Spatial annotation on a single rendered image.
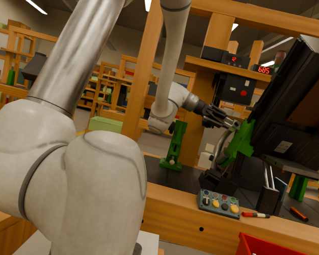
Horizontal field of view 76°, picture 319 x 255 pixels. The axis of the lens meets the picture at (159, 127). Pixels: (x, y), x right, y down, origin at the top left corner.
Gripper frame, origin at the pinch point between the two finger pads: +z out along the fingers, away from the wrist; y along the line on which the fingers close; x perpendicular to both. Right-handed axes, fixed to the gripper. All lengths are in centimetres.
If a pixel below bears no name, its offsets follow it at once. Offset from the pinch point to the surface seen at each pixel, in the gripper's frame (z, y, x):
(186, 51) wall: -122, 887, 524
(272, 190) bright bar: 22.7, -27.6, -5.4
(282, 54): 12, 57, -18
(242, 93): 0.6, 23.7, -3.7
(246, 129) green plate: 4.4, -7.8, -9.4
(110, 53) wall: -460, 717, 640
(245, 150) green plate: 9.3, -13.4, -3.1
